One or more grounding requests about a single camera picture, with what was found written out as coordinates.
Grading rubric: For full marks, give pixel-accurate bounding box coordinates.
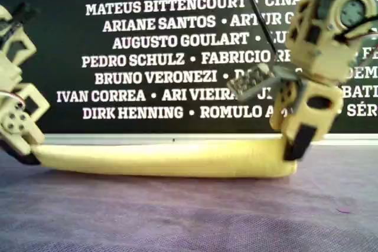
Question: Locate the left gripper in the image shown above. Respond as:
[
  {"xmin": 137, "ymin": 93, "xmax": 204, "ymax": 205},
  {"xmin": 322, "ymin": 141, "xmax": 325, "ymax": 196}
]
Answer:
[{"xmin": 0, "ymin": 82, "xmax": 50, "ymax": 166}]

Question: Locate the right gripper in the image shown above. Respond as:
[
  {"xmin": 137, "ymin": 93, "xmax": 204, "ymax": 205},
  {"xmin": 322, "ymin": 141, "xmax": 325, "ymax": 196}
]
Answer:
[{"xmin": 269, "ymin": 79, "xmax": 346, "ymax": 162}]

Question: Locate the yellow cloth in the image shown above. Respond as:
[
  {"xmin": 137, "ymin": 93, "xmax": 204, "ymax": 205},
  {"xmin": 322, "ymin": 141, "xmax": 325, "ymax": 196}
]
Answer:
[{"xmin": 31, "ymin": 139, "xmax": 298, "ymax": 179}]

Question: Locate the black banner with white names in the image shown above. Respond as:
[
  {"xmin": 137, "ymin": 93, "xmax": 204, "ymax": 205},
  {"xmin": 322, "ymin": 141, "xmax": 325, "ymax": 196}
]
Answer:
[{"xmin": 0, "ymin": 0, "xmax": 378, "ymax": 135}]

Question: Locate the purple table cover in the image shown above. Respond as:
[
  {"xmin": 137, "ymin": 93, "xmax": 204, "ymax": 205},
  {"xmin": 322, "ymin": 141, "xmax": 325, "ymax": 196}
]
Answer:
[{"xmin": 0, "ymin": 141, "xmax": 378, "ymax": 252}]

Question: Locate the red white servo wire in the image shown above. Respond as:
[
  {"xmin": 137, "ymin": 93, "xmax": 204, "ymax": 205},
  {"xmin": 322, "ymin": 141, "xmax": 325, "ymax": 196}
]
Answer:
[{"xmin": 0, "ymin": 91, "xmax": 27, "ymax": 107}]

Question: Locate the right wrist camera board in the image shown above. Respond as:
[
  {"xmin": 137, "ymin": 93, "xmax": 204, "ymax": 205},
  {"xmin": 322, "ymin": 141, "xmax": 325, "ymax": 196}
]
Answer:
[{"xmin": 227, "ymin": 63, "xmax": 305, "ymax": 102}]

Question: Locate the aluminium frame rail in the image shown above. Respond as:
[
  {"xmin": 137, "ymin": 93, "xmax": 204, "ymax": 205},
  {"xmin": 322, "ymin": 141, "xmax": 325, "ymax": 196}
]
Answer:
[{"xmin": 41, "ymin": 133, "xmax": 378, "ymax": 146}]

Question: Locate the black camera cable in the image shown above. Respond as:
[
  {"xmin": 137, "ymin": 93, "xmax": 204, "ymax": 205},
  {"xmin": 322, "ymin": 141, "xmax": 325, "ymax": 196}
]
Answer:
[{"xmin": 244, "ymin": 0, "xmax": 280, "ymax": 58}]

